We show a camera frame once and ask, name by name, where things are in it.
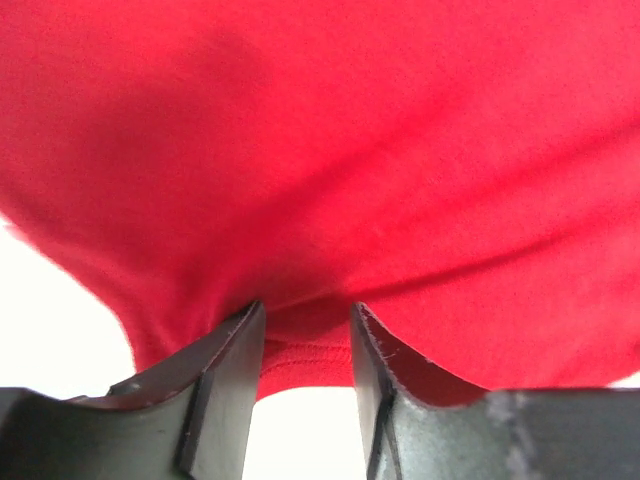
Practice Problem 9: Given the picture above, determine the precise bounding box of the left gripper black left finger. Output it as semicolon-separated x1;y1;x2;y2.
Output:
1;302;266;479

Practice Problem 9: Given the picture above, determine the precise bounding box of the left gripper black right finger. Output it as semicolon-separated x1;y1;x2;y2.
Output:
350;303;639;480

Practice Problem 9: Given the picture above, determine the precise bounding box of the dark red t-shirt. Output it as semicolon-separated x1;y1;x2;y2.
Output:
1;1;639;395

